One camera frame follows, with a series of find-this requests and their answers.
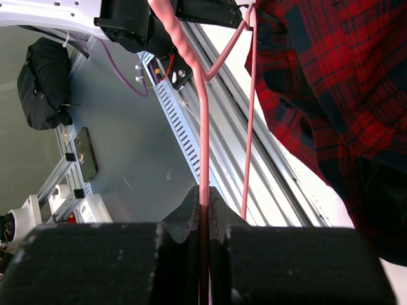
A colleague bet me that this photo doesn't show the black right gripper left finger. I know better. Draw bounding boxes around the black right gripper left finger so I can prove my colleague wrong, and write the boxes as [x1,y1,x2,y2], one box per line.
[149,186,200,304]

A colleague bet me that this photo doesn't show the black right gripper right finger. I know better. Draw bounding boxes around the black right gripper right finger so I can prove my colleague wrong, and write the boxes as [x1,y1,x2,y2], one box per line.
[209,187,254,304]

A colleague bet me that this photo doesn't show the red plaid skirt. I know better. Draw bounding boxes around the red plaid skirt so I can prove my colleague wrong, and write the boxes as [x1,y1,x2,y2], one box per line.
[245,1,406,266]

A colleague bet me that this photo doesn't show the pink wire hanger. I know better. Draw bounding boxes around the pink wire hanger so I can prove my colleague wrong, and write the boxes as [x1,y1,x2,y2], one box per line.
[148,1,258,304]

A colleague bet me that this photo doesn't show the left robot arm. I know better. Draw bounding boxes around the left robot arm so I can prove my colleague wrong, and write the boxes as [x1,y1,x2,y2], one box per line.
[1,1,243,58]

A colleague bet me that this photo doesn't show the white control box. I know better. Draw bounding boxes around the white control box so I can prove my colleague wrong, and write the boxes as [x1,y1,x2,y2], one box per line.
[78,194,113,224]

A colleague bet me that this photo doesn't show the black smartphone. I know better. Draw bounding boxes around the black smartphone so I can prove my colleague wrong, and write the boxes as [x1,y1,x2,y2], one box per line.
[74,127,99,183]

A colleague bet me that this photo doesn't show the black backpack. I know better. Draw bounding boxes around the black backpack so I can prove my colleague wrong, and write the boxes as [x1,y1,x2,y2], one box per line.
[17,37,72,130]

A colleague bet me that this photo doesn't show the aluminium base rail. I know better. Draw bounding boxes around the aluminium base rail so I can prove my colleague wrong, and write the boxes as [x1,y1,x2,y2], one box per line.
[171,22,338,227]

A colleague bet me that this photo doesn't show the slotted cable duct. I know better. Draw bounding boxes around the slotted cable duct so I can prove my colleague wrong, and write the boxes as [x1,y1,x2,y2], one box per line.
[139,51,200,183]

